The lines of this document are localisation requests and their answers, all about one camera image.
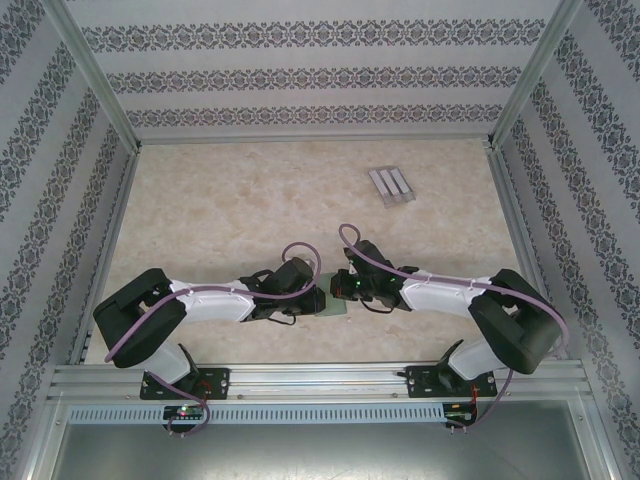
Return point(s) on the right aluminium frame post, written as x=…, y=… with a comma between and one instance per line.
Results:
x=530, y=75

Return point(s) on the left aluminium frame post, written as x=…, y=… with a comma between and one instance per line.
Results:
x=97, y=80

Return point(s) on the grey sheet metal panel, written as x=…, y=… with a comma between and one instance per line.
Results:
x=320, y=450

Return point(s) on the right black-white robot arm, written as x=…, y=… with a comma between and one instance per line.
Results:
x=515, y=325

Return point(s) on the aluminium frame post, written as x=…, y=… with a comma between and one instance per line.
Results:
x=530, y=75
x=97, y=80

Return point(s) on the long aluminium mounting rail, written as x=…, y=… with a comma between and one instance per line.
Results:
x=315, y=380

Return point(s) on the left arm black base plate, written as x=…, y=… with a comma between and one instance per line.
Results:
x=220, y=382

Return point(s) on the aluminium side rail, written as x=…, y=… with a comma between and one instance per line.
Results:
x=107, y=250
x=524, y=250

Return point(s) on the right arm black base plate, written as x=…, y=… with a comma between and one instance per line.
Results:
x=417, y=382

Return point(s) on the left black-white robot arm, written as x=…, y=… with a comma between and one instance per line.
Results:
x=135, y=320

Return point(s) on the green card holder wallet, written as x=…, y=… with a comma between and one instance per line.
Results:
x=334, y=307

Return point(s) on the left aluminium side rail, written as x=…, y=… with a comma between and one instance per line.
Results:
x=107, y=250

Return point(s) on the right aluminium side rail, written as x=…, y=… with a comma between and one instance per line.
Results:
x=524, y=250

